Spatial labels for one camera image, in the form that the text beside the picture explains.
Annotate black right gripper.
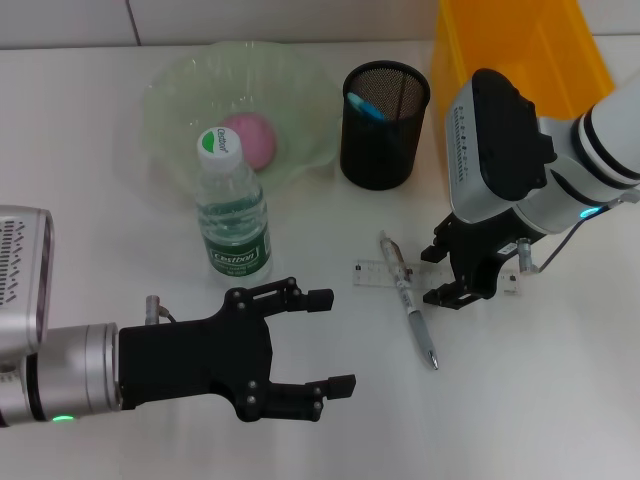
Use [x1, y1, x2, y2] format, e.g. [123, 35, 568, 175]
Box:
[419, 209, 522, 309]

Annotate clear grey ballpoint pen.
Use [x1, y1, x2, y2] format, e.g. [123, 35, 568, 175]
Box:
[378, 229, 440, 372]

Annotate left gripper cable with connector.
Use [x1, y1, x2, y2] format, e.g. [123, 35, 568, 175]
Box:
[144, 294, 177, 325]

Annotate clear plastic ruler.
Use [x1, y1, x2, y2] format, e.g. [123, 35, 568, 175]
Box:
[352, 258, 521, 297]

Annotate green glass fruit plate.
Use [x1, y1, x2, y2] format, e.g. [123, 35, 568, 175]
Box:
[142, 40, 342, 199]

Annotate yellow plastic bin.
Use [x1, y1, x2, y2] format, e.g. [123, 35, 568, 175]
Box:
[430, 0, 616, 174]

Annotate pink peach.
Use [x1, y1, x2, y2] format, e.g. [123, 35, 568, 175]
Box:
[219, 112, 278, 174]

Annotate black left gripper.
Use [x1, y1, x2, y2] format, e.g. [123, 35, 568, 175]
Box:
[118, 275, 357, 424]

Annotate blue teal scissors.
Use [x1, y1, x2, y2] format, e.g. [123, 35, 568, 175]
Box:
[346, 91, 386, 123]

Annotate black mesh pen holder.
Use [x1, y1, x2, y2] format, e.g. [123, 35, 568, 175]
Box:
[339, 59, 432, 191]

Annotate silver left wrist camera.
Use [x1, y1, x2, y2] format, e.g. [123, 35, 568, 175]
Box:
[0, 205, 55, 354]

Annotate clear green-label water bottle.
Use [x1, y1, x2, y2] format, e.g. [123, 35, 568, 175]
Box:
[194, 127, 274, 284]

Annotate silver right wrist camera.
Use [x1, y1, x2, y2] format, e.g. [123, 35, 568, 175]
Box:
[446, 68, 557, 224]

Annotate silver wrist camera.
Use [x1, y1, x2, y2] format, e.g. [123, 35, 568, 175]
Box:
[446, 68, 557, 224]
[0, 205, 55, 354]

